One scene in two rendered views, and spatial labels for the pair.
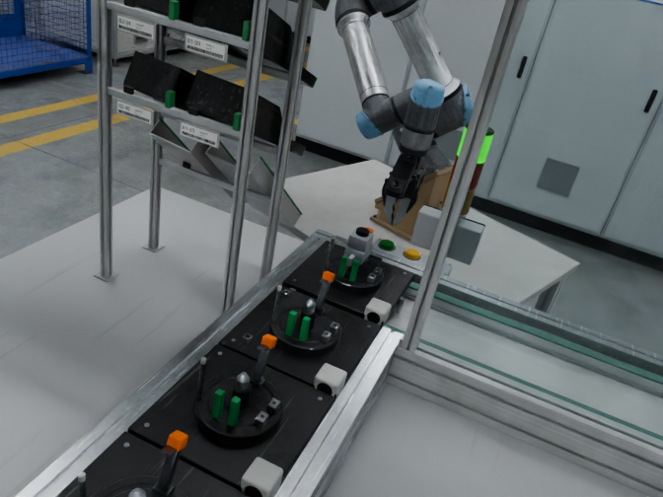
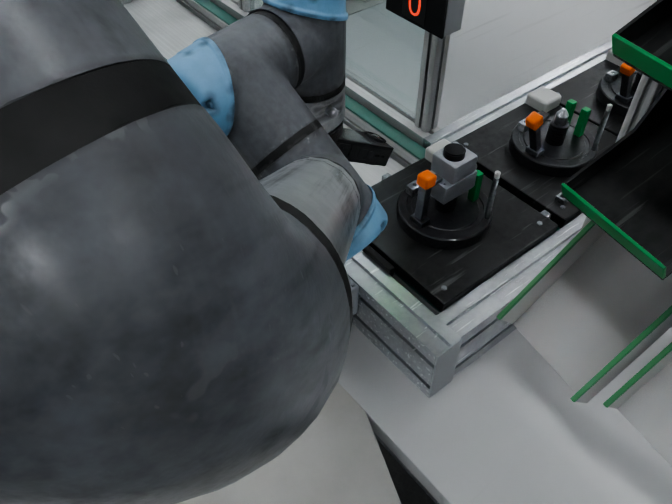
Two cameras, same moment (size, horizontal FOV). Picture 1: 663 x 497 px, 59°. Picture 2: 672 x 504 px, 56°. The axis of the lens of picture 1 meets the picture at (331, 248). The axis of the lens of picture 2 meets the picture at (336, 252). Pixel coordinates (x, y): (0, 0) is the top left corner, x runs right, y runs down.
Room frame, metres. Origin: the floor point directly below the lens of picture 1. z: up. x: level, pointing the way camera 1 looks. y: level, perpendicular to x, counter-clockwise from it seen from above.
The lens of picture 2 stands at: (1.82, 0.18, 1.62)
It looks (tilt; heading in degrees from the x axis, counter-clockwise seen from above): 47 degrees down; 213
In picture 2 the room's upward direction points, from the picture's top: straight up
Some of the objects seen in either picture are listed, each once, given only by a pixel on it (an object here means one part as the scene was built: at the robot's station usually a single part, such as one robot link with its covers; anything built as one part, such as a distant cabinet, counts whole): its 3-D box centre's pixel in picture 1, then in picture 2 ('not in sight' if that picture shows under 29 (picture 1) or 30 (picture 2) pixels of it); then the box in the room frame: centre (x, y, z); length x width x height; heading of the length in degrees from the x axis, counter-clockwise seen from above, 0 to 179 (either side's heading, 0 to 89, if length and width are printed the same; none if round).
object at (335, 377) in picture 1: (308, 316); (558, 129); (0.92, 0.02, 1.01); 0.24 x 0.24 x 0.13; 72
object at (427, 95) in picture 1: (424, 106); (303, 31); (1.38, -0.15, 1.34); 0.09 x 0.08 x 0.11; 175
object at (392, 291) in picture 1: (351, 280); (442, 220); (1.16, -0.06, 0.96); 0.24 x 0.24 x 0.02; 72
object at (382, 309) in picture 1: (377, 313); (443, 158); (1.04, -0.12, 0.97); 0.05 x 0.05 x 0.04; 72
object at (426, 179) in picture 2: not in sight; (427, 193); (1.20, -0.07, 1.04); 0.04 x 0.02 x 0.08; 162
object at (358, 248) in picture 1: (358, 245); (456, 166); (1.15, -0.06, 1.06); 0.08 x 0.04 x 0.07; 162
